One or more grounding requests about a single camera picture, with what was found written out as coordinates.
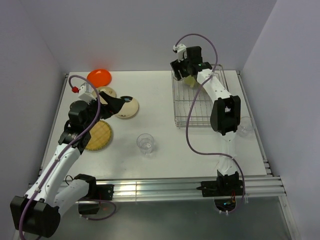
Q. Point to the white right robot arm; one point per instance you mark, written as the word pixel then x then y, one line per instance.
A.
pixel 226 111

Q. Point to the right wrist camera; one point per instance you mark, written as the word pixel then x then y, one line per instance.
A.
pixel 181 51

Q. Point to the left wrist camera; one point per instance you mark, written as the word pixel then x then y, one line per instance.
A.
pixel 85 93

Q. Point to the pale green mug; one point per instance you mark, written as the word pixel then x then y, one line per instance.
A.
pixel 190 81

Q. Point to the beige plate black spot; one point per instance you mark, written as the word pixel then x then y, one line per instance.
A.
pixel 129 109

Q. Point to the wire dish rack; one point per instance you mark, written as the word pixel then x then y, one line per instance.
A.
pixel 183 97

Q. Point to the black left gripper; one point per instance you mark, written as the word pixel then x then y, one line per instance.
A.
pixel 114 105

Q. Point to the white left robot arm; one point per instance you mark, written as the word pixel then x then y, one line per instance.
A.
pixel 40 210

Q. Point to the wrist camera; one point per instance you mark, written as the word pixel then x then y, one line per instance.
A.
pixel 181 51
pixel 85 93

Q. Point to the clear plastic cup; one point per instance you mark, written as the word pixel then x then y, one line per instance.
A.
pixel 146 143

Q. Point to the beige floral plate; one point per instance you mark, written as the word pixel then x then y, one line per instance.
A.
pixel 107 90

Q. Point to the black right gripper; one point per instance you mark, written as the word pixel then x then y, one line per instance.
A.
pixel 176 66

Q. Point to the clear glass right side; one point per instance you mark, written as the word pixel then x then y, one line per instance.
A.
pixel 246 127

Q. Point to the yellow woven pattern plate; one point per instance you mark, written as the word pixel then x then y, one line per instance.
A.
pixel 101 135

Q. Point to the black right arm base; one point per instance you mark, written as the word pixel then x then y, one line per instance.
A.
pixel 220 188

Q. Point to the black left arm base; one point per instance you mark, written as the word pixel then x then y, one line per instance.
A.
pixel 99 205

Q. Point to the orange plastic plate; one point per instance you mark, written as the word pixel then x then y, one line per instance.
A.
pixel 100 77

